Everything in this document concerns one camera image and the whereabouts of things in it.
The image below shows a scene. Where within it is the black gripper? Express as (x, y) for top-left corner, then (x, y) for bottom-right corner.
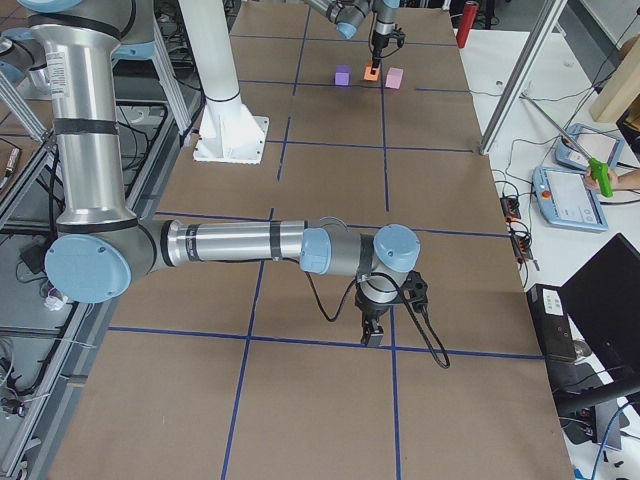
(371, 31), (390, 75)
(355, 284), (396, 347)

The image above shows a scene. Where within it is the orange foam block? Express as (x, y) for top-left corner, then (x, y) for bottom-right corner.
(363, 62), (380, 82)

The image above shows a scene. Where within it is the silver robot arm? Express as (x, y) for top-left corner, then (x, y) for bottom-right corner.
(304, 0), (405, 81)
(26, 1), (426, 347)

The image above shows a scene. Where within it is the person hand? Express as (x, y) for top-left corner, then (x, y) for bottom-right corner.
(584, 169), (617, 192)

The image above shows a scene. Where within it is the pink foam block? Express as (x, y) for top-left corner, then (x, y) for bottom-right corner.
(385, 67), (404, 90)

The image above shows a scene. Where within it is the purple foam block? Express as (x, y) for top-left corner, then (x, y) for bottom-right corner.
(334, 65), (351, 86)

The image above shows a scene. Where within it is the red cylinder tube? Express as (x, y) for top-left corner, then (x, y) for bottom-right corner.
(456, 1), (479, 49)

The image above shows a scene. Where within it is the black computer box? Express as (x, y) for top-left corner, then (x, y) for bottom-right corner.
(526, 284), (577, 363)

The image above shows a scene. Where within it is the black power strip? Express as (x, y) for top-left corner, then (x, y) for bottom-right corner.
(500, 196), (521, 221)

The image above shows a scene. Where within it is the far teach pendant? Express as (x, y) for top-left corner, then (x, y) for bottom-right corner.
(555, 123), (623, 171)

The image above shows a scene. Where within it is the teach pendant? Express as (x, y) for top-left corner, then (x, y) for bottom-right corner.
(555, 123), (623, 171)
(532, 166), (608, 233)

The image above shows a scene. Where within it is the black monitor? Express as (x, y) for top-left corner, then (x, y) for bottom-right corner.
(556, 232), (640, 419)

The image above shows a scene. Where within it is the near teach pendant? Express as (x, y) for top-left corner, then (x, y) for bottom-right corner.
(532, 166), (608, 233)

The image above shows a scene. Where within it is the wooden board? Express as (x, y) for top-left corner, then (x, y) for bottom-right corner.
(589, 35), (639, 123)

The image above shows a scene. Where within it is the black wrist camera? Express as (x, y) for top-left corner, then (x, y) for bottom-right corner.
(402, 270), (428, 314)

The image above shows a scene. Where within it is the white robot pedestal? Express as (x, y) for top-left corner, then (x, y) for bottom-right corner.
(179, 0), (269, 164)

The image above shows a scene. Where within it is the aluminium frame post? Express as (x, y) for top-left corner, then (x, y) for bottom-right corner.
(479, 0), (568, 155)

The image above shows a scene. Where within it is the green handled reacher grabber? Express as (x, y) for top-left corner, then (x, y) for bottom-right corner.
(520, 93), (613, 198)

